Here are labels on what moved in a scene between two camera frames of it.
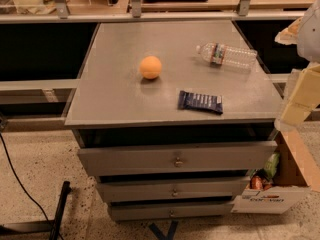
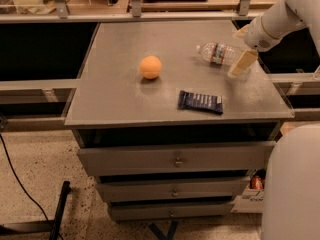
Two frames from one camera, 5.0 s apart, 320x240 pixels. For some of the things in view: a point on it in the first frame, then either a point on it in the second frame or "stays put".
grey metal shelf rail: [136, 11] stays put
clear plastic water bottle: [221, 54] stays put
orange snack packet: [257, 182] stays put
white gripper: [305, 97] to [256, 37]
